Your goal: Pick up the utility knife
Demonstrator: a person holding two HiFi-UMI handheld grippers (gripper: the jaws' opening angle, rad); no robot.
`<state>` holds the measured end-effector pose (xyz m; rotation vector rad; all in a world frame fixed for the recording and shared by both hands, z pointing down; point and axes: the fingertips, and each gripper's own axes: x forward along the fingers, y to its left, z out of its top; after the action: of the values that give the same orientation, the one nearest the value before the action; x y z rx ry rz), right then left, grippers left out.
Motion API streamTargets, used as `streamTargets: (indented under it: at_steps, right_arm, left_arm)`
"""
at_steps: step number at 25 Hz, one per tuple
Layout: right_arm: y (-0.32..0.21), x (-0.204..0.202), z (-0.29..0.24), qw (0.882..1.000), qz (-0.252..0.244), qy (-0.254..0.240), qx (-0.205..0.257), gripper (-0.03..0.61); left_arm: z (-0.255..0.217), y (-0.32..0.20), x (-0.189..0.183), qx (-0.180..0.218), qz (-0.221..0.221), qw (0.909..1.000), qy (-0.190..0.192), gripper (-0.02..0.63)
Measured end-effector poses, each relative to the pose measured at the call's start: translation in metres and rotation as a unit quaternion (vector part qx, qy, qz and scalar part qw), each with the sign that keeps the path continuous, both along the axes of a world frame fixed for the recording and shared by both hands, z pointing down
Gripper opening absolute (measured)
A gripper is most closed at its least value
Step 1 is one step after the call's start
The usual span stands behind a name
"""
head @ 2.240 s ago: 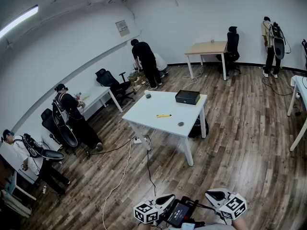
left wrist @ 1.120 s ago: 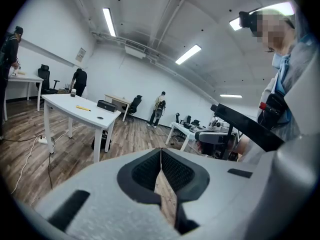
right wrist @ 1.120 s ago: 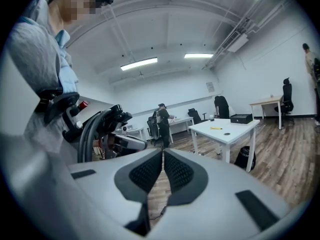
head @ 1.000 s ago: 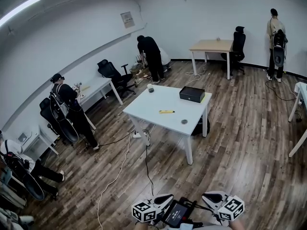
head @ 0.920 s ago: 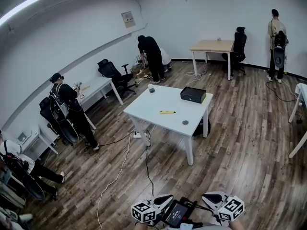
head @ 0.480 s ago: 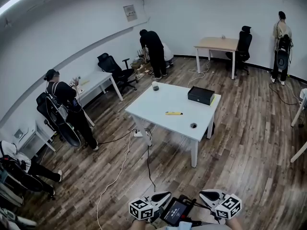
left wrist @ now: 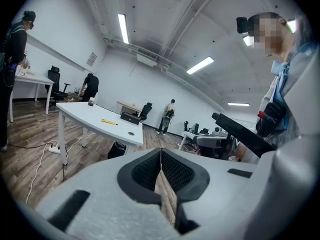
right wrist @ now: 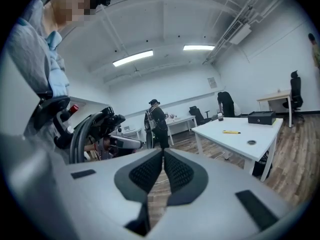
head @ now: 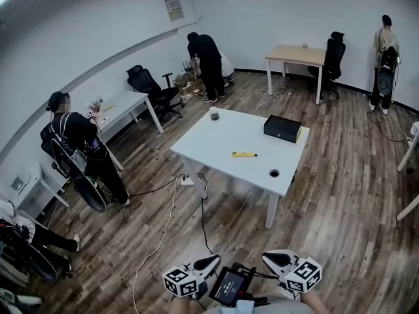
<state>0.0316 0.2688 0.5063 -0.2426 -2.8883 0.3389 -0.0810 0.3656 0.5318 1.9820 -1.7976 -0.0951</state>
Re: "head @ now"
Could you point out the black chest-mounted tablet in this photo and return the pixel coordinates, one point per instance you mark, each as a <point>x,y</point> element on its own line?
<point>229,286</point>

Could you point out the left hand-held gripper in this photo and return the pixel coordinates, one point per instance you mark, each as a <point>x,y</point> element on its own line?
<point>181,281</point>

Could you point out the black oval seat pad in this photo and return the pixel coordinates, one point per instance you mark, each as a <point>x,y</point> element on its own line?
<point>384,80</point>
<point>90,193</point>

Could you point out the person's left forearm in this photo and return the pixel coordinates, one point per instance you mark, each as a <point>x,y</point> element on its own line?
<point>180,304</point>

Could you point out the person's right forearm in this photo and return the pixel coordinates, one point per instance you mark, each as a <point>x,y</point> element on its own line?
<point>314,303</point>

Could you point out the dark round jar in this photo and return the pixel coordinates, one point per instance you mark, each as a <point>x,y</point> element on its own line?
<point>214,114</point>

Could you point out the long white desk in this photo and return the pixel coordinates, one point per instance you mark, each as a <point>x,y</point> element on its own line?
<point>127,101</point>

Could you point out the white square table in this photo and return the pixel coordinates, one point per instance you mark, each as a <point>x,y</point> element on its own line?
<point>242,136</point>

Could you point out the paper wall poster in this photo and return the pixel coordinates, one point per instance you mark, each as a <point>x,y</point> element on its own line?
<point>173,9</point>

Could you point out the yellow utility knife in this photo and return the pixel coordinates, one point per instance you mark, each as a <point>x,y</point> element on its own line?
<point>244,154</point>

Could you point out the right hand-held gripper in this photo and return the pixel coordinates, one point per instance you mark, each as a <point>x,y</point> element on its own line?
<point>302,273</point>

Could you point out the cardboard box of items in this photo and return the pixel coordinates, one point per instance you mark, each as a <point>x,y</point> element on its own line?
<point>190,85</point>

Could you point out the dried flower bunch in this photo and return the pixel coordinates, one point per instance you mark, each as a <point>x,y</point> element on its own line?
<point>95,105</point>

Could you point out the black rectangular box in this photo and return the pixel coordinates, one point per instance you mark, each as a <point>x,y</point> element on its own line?
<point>281,128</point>

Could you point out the white desk leg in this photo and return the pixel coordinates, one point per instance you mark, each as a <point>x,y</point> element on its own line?
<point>409,152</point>
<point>409,208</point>

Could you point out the small white desk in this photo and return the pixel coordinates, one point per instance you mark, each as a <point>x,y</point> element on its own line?
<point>42,188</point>

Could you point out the white power strip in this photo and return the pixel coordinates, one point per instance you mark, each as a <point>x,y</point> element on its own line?
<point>187,181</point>

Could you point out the light wooden desk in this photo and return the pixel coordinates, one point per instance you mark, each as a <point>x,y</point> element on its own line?
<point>296,54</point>

